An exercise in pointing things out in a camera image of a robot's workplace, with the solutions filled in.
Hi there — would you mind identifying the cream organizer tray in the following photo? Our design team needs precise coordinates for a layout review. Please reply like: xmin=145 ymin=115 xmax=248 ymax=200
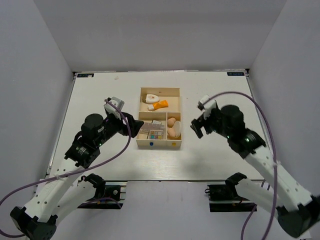
xmin=136 ymin=87 xmax=182 ymax=150

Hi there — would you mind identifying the colourful eyeshadow palette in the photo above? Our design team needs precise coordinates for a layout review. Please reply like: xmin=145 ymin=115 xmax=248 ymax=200
xmin=148 ymin=130 xmax=164 ymax=140

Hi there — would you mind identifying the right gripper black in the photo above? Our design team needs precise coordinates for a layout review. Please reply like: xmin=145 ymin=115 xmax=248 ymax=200
xmin=190 ymin=106 xmax=232 ymax=139

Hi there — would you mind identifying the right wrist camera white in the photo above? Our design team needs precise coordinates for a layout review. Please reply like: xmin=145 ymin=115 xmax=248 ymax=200
xmin=197 ymin=94 xmax=218 ymax=120

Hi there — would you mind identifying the nude eyeshadow palette clear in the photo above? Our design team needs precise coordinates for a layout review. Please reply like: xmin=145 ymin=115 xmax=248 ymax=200
xmin=139 ymin=122 xmax=165 ymax=135

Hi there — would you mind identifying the purple cable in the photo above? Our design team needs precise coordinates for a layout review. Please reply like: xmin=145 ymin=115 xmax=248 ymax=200
xmin=199 ymin=91 xmax=278 ymax=240
xmin=0 ymin=98 xmax=132 ymax=238

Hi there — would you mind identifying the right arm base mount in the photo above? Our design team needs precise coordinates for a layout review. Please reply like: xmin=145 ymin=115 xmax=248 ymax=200
xmin=204 ymin=172 xmax=255 ymax=213

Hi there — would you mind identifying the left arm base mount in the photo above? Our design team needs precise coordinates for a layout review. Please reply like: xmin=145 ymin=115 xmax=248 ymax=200
xmin=78 ymin=181 xmax=127 ymax=210

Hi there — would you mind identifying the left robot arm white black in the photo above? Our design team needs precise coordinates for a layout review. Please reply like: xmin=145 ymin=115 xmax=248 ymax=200
xmin=10 ymin=113 xmax=144 ymax=240

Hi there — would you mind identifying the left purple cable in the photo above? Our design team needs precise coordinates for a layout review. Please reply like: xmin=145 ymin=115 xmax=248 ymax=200
xmin=0 ymin=98 xmax=132 ymax=238

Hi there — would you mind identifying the beige makeup sponge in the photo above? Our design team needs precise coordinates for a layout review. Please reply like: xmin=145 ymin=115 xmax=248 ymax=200
xmin=167 ymin=128 xmax=176 ymax=138
xmin=167 ymin=117 xmax=176 ymax=128

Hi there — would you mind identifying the round white powder puff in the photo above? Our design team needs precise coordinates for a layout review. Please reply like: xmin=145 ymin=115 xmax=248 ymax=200
xmin=172 ymin=120 xmax=182 ymax=138

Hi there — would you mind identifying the orange sunscreen tube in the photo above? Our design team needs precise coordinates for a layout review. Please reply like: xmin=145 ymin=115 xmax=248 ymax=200
xmin=147 ymin=100 xmax=169 ymax=111

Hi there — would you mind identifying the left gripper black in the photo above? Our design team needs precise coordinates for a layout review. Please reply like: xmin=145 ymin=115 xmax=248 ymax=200
xmin=95 ymin=111 xmax=144 ymax=147

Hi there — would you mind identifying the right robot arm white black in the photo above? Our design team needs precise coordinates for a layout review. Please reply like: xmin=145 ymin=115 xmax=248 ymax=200
xmin=190 ymin=103 xmax=320 ymax=239

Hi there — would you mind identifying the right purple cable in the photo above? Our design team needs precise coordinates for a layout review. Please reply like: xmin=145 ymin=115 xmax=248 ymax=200
xmin=199 ymin=91 xmax=278 ymax=240

